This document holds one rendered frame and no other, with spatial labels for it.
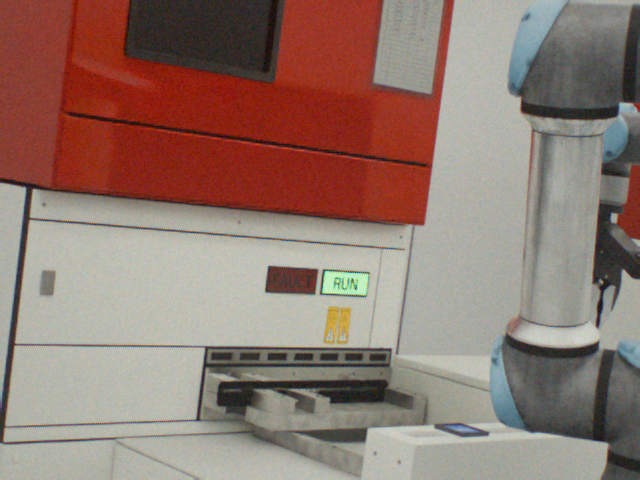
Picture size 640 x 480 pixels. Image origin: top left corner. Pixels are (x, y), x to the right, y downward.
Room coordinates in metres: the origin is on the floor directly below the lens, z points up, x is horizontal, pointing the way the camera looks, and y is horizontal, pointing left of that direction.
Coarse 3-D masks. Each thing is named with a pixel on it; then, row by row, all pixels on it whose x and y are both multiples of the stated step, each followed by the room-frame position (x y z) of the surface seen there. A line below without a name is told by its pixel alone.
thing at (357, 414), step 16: (256, 416) 2.23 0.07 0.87; (272, 416) 2.20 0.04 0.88; (288, 416) 2.21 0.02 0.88; (304, 416) 2.24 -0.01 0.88; (320, 416) 2.26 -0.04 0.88; (336, 416) 2.29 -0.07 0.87; (352, 416) 2.31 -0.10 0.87; (368, 416) 2.34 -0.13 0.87; (384, 416) 2.36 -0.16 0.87; (400, 416) 2.39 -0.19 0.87; (416, 416) 2.42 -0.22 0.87
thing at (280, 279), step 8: (272, 272) 2.32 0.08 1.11; (280, 272) 2.33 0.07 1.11; (288, 272) 2.34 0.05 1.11; (296, 272) 2.35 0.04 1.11; (304, 272) 2.37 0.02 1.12; (312, 272) 2.38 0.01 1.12; (272, 280) 2.32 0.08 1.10; (280, 280) 2.33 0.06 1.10; (288, 280) 2.34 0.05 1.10; (296, 280) 2.36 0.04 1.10; (304, 280) 2.37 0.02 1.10; (312, 280) 2.38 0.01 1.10; (272, 288) 2.32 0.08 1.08; (280, 288) 2.33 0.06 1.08; (288, 288) 2.34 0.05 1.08; (296, 288) 2.36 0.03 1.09; (304, 288) 2.37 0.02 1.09; (312, 288) 2.38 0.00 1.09
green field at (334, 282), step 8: (328, 272) 2.40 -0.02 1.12; (336, 272) 2.42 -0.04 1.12; (328, 280) 2.41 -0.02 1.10; (336, 280) 2.42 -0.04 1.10; (344, 280) 2.43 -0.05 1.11; (352, 280) 2.44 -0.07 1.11; (360, 280) 2.46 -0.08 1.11; (328, 288) 2.41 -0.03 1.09; (336, 288) 2.42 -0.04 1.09; (344, 288) 2.43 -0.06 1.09; (352, 288) 2.45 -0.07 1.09; (360, 288) 2.46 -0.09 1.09
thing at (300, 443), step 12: (264, 432) 2.27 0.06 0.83; (276, 432) 2.24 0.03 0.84; (288, 432) 2.22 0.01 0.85; (276, 444) 2.24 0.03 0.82; (288, 444) 2.21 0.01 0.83; (300, 444) 2.19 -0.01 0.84; (312, 444) 2.17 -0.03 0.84; (324, 444) 2.15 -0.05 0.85; (312, 456) 2.16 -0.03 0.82; (324, 456) 2.14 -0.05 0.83; (336, 456) 2.12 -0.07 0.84; (348, 456) 2.10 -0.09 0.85; (360, 456) 2.09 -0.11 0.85; (336, 468) 2.12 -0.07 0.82; (348, 468) 2.10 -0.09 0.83; (360, 468) 2.07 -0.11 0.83
